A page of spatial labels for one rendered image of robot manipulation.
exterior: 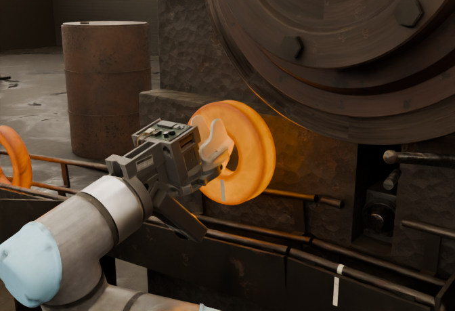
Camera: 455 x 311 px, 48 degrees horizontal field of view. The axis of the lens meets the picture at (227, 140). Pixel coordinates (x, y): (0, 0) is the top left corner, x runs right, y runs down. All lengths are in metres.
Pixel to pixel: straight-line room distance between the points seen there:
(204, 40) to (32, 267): 0.53
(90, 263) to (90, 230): 0.04
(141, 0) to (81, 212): 9.40
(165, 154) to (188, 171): 0.05
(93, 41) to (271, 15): 2.85
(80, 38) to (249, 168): 2.75
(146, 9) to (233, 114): 9.14
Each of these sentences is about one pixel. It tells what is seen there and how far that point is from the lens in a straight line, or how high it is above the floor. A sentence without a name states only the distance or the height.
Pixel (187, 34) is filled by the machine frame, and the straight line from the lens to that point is 0.95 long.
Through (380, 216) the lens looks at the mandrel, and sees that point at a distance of 0.76.
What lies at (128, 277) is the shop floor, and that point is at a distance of 2.08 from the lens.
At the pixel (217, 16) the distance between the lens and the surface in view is 0.70.
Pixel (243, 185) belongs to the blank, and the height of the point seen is 0.79.
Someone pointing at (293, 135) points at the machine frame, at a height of 0.84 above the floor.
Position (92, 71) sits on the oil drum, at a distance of 3.39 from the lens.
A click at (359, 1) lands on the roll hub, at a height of 1.04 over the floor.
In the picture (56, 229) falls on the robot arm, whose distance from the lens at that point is 0.56.
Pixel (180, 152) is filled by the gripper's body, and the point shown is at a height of 0.86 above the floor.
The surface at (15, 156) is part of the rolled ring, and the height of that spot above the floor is 0.69.
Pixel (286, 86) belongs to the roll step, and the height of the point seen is 0.94.
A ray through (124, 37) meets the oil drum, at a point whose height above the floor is 0.80.
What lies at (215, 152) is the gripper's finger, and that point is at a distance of 0.70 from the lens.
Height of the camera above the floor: 1.04
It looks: 16 degrees down
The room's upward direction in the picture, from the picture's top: straight up
